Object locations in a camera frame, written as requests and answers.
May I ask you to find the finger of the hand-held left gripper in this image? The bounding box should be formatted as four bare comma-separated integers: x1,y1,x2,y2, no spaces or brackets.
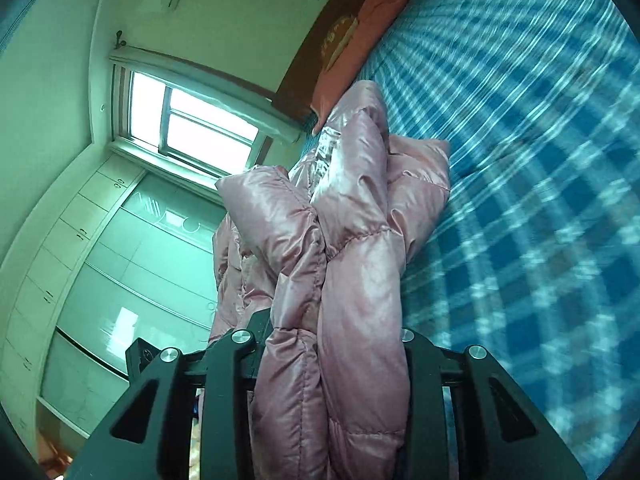
124,337,171,392

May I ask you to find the bed with blue plaid sheet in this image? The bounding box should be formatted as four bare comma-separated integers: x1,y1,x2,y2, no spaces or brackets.
299,0,640,480

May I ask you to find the red pillow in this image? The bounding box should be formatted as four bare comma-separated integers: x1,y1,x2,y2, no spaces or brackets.
308,0,414,129

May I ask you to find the brown printed cushion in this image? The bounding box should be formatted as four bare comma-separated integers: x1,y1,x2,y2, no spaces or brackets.
320,16,359,74

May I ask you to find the pink puffer jacket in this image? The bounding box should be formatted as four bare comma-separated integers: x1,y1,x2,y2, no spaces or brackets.
207,80,454,480

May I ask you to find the wooden headboard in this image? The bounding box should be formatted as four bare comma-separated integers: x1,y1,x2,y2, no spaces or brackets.
272,0,417,122

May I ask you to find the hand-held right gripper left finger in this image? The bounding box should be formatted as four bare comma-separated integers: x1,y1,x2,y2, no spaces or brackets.
65,309,274,480

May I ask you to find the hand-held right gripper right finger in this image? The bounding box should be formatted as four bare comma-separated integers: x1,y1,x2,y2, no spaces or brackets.
397,327,589,480

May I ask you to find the white framed window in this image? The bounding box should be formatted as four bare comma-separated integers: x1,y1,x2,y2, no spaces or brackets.
109,46,304,144

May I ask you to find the curtain rod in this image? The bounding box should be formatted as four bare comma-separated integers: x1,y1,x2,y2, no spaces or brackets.
115,30,277,97

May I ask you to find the white wardrobe with circle pattern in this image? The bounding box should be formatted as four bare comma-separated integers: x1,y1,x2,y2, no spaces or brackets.
0,152,237,443

